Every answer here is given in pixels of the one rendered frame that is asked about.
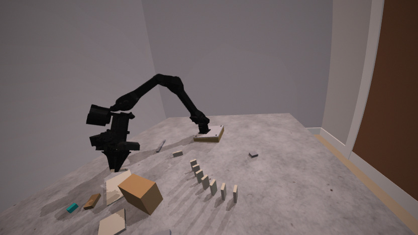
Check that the small teal block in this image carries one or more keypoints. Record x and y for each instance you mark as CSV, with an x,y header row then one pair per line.
x,y
72,207

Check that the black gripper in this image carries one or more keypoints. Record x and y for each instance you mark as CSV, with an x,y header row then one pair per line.
x,y
118,152

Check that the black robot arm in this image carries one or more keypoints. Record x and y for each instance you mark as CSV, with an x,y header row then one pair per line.
x,y
100,116

